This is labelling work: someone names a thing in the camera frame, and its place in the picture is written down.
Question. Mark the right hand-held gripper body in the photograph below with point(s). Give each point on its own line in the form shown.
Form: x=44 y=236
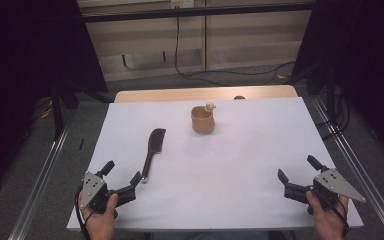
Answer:
x=336 y=185

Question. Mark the black horizontal bar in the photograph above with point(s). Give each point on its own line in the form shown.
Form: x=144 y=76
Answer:
x=196 y=12

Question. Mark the person's right hand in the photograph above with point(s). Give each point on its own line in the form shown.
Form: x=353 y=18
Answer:
x=328 y=223

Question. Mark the small black floor piece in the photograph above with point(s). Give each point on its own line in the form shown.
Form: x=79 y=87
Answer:
x=81 y=144

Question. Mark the brown cup with figurine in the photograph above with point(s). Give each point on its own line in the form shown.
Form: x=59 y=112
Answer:
x=202 y=123

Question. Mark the person's left hand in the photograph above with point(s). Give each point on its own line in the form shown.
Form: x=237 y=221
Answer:
x=101 y=225

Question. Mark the white table cover board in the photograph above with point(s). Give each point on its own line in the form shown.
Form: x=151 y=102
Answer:
x=213 y=173

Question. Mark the wooden table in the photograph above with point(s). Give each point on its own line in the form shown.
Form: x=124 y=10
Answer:
x=166 y=94

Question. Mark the metal floor rail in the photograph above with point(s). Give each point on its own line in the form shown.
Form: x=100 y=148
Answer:
x=363 y=166
x=41 y=180

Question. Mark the small dark round knob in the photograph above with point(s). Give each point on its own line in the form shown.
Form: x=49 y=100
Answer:
x=239 y=97

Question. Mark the black curtain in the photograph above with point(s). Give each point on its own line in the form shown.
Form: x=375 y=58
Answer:
x=23 y=66
x=366 y=60

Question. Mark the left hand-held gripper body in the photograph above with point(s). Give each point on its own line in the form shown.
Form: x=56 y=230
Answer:
x=92 y=190

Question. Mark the white wall socket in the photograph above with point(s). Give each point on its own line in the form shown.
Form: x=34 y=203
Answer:
x=182 y=3

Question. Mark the black metal stand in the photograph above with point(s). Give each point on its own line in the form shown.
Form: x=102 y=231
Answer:
x=57 y=113

